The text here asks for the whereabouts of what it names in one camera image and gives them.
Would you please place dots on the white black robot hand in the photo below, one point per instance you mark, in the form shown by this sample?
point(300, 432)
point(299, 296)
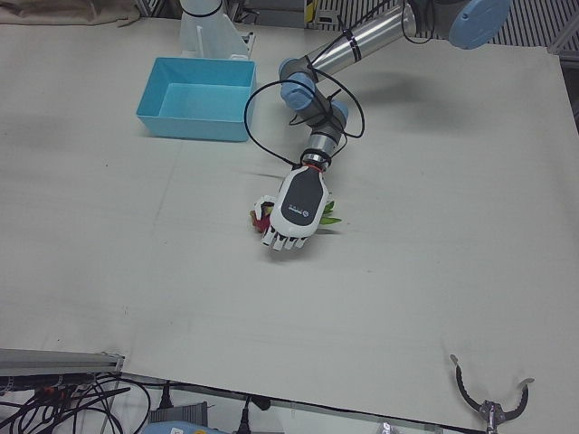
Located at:
point(300, 203)

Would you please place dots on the red dragon fruit green leaves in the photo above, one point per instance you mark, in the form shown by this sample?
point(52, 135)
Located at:
point(261, 223)

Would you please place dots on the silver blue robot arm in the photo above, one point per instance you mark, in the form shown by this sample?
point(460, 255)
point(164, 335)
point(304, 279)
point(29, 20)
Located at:
point(362, 40)

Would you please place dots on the small light blue plastic bin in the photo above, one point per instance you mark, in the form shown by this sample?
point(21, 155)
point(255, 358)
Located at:
point(199, 97)

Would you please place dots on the black power plug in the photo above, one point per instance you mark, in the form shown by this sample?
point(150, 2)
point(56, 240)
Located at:
point(245, 413)
point(166, 395)

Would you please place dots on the shiny foil packet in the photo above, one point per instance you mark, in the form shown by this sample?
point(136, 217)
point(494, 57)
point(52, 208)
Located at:
point(388, 428)

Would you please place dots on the dark grey equipment box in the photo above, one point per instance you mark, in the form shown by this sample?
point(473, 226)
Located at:
point(178, 412)

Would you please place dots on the teach pendant with red button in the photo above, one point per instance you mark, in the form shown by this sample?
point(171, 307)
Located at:
point(176, 428)

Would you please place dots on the metal claw grabber tool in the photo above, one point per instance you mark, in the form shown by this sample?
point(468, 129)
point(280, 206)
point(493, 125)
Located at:
point(493, 411)

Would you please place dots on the beige cloth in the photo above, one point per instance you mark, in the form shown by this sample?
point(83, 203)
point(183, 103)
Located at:
point(68, 13)

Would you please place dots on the black power strip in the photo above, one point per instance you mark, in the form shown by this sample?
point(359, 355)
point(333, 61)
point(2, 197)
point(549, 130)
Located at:
point(40, 383)

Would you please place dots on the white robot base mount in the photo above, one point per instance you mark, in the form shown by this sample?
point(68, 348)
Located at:
point(208, 31)

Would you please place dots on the aluminium profile post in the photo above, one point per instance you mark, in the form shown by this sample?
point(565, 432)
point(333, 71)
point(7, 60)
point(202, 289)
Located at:
point(54, 359)

